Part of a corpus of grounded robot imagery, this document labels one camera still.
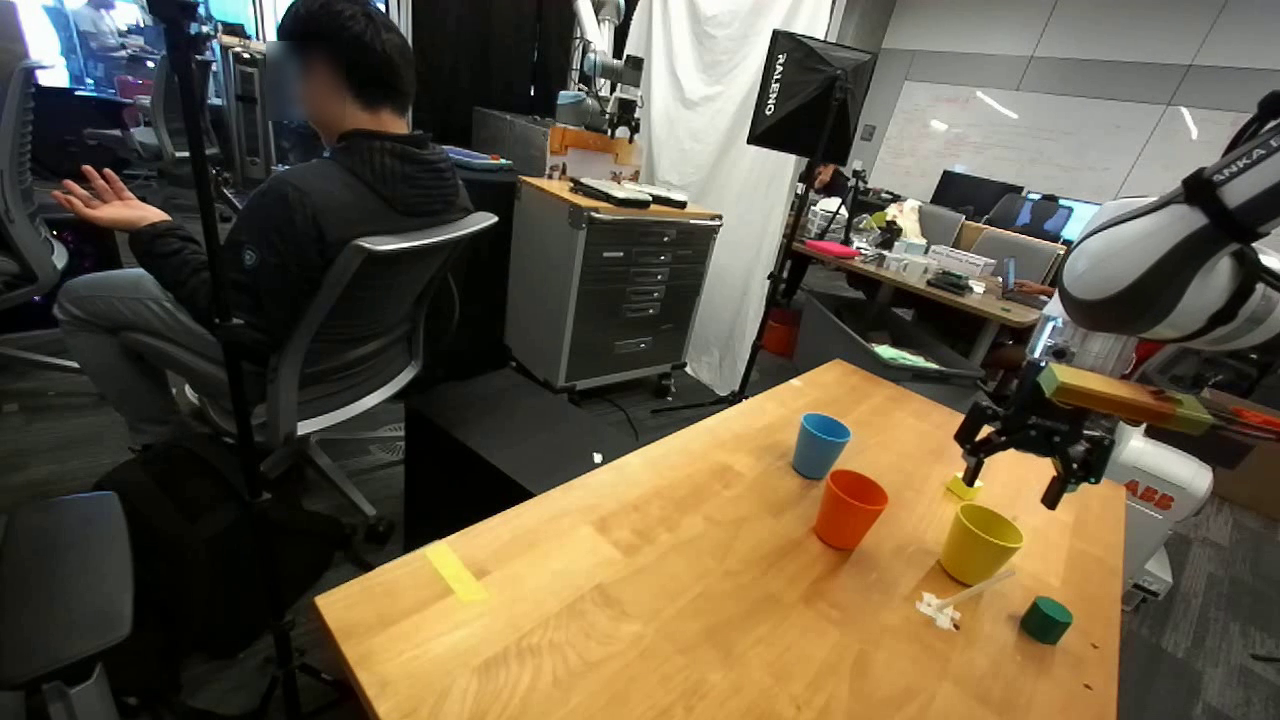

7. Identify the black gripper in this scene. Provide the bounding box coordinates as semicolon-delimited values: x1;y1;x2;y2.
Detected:
950;375;1119;516

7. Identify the yellow plastic cup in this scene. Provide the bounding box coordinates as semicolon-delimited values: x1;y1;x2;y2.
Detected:
934;500;1027;593

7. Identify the blue plastic cup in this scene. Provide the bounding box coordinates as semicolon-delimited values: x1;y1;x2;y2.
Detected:
789;409;857;483

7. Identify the white ABB robot base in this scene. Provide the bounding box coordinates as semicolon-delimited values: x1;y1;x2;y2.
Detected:
1098;421;1218;602

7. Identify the green cylinder block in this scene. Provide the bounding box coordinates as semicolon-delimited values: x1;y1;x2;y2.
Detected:
1016;593;1075;646

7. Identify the white crossed tape scrap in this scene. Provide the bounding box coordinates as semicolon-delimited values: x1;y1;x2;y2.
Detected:
912;587;962;636

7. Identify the orange plastic cup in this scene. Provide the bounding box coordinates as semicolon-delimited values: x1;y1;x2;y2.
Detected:
813;463;891;557

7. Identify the grey chair back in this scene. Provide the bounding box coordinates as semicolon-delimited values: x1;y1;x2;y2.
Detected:
968;221;1068;281

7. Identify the black machine with red part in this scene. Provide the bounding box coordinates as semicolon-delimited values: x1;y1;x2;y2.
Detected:
1144;353;1280;473

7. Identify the lit blue computer monitor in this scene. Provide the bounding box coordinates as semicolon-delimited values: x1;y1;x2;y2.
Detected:
1016;190;1105;253

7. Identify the red bucket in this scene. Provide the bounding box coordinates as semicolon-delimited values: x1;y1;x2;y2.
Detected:
759;304;808;363

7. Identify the dark computer monitor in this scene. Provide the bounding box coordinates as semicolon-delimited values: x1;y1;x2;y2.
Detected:
926;168;1027;223

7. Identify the black softbox light on stand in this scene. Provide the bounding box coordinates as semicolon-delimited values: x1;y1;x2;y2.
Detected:
733;26;881;404

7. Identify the grey drawer cabinet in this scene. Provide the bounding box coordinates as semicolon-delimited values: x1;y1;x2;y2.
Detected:
500;171;728;396

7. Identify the white curtain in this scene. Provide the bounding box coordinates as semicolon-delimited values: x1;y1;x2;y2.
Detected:
618;0;839;400

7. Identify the long black keyboard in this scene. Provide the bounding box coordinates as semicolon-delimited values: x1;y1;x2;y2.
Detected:
572;171;655;207

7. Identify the orange cardboard box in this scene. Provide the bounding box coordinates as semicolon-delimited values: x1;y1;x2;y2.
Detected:
538;118;642;184

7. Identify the yellow tape strip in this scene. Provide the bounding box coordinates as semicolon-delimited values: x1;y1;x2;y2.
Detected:
424;540;491;609

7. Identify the grey office chair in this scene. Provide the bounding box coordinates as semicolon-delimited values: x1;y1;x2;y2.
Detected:
125;207;504;534
0;335;138;720

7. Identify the person in black jacket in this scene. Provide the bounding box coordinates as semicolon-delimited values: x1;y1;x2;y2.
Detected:
49;0;483;443

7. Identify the black tripod pole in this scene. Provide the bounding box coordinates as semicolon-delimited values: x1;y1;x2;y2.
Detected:
142;0;312;720

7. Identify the dark mesh chair back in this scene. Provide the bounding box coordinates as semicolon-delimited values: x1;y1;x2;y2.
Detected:
0;51;73;315

